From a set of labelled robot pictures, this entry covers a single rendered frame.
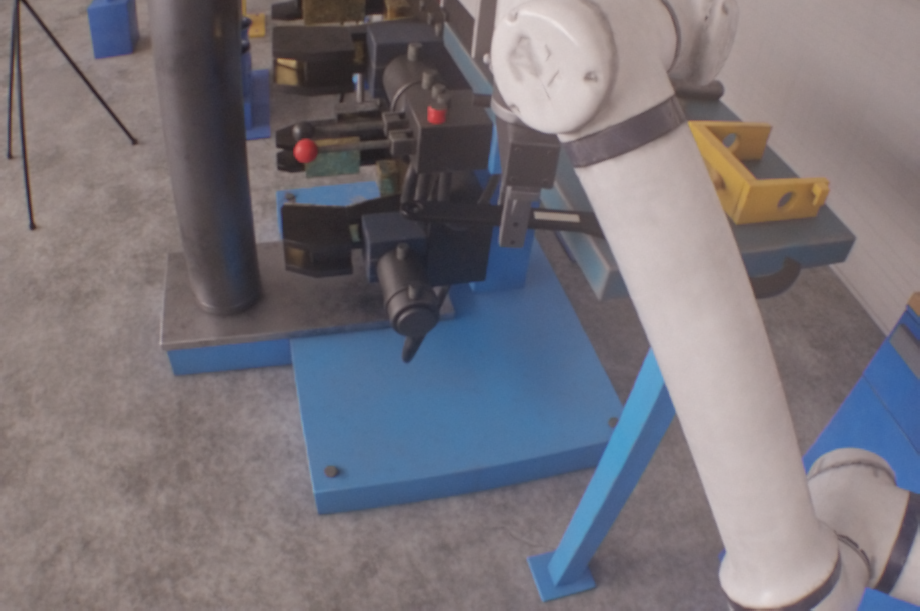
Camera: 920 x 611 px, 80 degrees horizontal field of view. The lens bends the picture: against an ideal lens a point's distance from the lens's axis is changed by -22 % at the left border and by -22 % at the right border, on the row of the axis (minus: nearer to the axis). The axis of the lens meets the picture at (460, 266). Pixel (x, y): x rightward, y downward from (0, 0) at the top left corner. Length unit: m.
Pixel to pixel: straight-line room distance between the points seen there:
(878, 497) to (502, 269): 1.49
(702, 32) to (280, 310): 1.60
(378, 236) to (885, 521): 1.19
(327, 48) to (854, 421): 1.23
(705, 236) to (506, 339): 1.52
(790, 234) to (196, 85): 1.22
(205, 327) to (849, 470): 1.64
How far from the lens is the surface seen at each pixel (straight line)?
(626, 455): 1.15
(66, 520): 1.87
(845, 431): 1.36
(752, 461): 0.52
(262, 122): 3.14
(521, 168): 0.64
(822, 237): 0.93
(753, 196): 0.85
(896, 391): 1.25
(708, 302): 0.46
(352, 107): 2.10
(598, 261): 0.74
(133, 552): 1.76
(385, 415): 1.73
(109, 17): 4.19
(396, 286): 1.45
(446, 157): 1.04
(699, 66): 0.54
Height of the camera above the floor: 1.51
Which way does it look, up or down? 40 degrees down
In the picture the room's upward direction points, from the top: 7 degrees clockwise
